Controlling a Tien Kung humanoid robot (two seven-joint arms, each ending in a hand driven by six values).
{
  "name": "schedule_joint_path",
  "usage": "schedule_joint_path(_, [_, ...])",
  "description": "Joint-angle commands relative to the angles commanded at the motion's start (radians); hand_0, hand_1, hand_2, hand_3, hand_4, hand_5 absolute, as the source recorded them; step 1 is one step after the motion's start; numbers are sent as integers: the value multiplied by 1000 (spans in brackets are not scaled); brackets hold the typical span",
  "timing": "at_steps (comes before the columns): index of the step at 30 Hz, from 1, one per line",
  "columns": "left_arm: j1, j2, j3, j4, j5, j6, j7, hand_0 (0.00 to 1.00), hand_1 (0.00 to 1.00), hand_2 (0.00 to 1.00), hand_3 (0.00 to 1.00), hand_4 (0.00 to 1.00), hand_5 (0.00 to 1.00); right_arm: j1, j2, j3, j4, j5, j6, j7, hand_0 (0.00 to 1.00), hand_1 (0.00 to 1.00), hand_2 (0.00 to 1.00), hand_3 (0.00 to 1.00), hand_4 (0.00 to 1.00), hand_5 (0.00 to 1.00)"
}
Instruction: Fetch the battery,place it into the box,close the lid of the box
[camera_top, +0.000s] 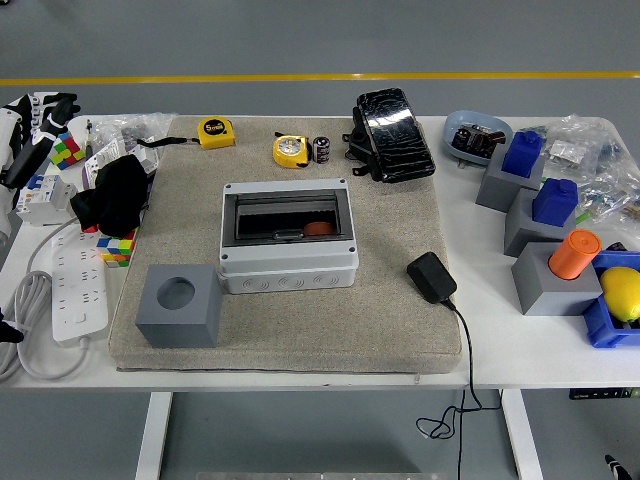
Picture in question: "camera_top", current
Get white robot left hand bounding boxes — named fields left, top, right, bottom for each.
left=0, top=92, right=81, bottom=241

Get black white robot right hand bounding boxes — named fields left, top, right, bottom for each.
left=604, top=453, right=636, bottom=480

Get smoky transparent box lid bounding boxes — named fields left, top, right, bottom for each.
left=222, top=192, right=355, bottom=249

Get grey plastic junction box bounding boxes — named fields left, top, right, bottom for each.
left=218, top=178, right=360, bottom=295

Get large colourful puzzle cube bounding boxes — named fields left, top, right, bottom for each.
left=48, top=130, right=86, bottom=172

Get white circuit breaker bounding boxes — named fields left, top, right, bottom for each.
left=14, top=172, right=79, bottom=229

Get black table control panel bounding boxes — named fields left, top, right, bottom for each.
left=568, top=387, right=640, bottom=401

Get white packaged card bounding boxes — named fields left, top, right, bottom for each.
left=81, top=138, right=126, bottom=190

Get black cloth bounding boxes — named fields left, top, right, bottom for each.
left=69, top=154, right=151, bottom=237

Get clear bag of metal parts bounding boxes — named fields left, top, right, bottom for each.
left=89, top=112, right=176, bottom=151

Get blue plastic bin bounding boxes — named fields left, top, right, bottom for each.
left=582, top=249, right=640, bottom=350

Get small white electrical module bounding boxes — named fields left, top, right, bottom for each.
left=130, top=147, right=161, bottom=175

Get small colourful puzzle cube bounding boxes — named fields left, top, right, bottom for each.
left=96, top=228, right=139, bottom=270

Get white table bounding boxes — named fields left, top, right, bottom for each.
left=0, top=114, right=640, bottom=480

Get white power strip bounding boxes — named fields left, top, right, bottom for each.
left=51, top=224, right=110, bottom=346

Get yellow lemon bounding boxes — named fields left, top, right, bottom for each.
left=599, top=266, right=640, bottom=323

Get grey block holder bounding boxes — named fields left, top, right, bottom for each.
left=503, top=187, right=581, bottom=259
left=474, top=144, right=547, bottom=215
left=510, top=241, right=604, bottom=317

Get square yellow tape measure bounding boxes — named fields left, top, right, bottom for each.
left=196, top=116, right=237, bottom=150

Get grey block with round hole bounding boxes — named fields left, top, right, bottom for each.
left=134, top=263, right=224, bottom=349

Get black power adapter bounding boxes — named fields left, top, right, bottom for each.
left=405, top=251, right=458, bottom=305

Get blue plastic block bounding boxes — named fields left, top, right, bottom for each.
left=501, top=130, right=545, bottom=179
left=531, top=177, right=579, bottom=227

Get round yellow tape measure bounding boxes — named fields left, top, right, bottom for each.
left=272, top=131, right=312, bottom=169

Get clear bags of small parts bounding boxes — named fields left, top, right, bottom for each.
left=529, top=113, right=640, bottom=224

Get small bag of white parts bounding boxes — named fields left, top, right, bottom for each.
left=547, top=138, right=586, bottom=164

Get beige fabric mat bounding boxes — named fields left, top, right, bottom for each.
left=107, top=115, right=464, bottom=375

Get dark electronic components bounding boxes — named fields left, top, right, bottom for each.
left=451, top=122, right=506, bottom=160

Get light blue dish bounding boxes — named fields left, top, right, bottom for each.
left=443, top=109, right=515, bottom=169

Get black foot pedal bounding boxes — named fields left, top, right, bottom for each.
left=342, top=87, right=437, bottom=184

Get black tape measure strap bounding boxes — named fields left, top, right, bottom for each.
left=135, top=136, right=201, bottom=149

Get black adapter cord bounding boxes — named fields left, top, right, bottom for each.
left=415, top=297, right=503, bottom=441

